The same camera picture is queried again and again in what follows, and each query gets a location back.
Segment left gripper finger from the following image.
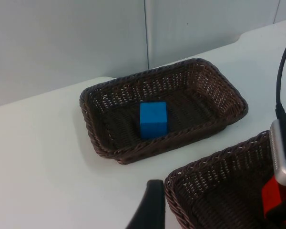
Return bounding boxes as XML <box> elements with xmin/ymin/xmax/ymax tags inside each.
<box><xmin>125</xmin><ymin>179</ymin><xmax>166</xmax><ymax>229</ymax></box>

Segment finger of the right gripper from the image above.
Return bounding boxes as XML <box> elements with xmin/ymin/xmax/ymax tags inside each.
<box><xmin>266</xmin><ymin>199</ymin><xmax>286</xmax><ymax>225</ymax></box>

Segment red cube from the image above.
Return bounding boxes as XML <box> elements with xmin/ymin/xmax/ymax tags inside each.
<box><xmin>261</xmin><ymin>175</ymin><xmax>286</xmax><ymax>219</ymax></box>

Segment dark brown wicker basket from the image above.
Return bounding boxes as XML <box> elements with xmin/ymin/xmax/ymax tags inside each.
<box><xmin>163</xmin><ymin>130</ymin><xmax>286</xmax><ymax>229</ymax></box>
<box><xmin>79</xmin><ymin>58</ymin><xmax>249</xmax><ymax>165</ymax></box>

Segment blue cube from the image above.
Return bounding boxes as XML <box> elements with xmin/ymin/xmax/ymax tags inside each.
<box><xmin>139</xmin><ymin>101</ymin><xmax>169</xmax><ymax>140</ymax></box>

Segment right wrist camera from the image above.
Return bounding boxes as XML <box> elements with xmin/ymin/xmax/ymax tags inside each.
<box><xmin>269</xmin><ymin>114</ymin><xmax>286</xmax><ymax>186</ymax></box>

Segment black cable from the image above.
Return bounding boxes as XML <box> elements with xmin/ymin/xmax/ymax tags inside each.
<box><xmin>275</xmin><ymin>32</ymin><xmax>286</xmax><ymax>118</ymax></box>

